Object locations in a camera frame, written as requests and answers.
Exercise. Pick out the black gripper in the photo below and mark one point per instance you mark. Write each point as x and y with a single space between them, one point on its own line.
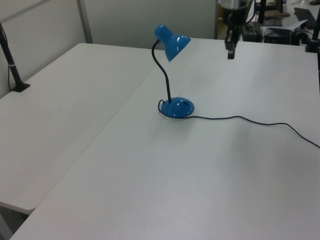
235 17

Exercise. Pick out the blue gooseneck desk lamp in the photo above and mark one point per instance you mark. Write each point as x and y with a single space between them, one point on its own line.
178 108

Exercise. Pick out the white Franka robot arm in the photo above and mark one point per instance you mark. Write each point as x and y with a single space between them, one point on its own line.
235 3

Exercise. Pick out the black device with green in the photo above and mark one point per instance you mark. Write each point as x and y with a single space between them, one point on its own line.
252 32

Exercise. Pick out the black monitor stand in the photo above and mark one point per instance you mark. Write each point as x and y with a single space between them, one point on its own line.
262 12

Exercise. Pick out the black electronics box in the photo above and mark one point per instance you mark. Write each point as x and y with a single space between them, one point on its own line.
277 37

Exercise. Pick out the white paper sheet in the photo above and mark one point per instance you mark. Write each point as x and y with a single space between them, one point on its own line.
295 25

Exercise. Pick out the black keyboard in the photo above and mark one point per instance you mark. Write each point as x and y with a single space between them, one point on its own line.
305 13

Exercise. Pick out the grey partition post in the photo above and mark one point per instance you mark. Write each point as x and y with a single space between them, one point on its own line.
85 20
216 17

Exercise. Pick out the black clamped camera pole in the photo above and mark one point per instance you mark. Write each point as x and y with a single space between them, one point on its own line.
314 32

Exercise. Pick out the black camera pole, white tape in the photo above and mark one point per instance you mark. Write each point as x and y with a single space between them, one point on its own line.
11 66

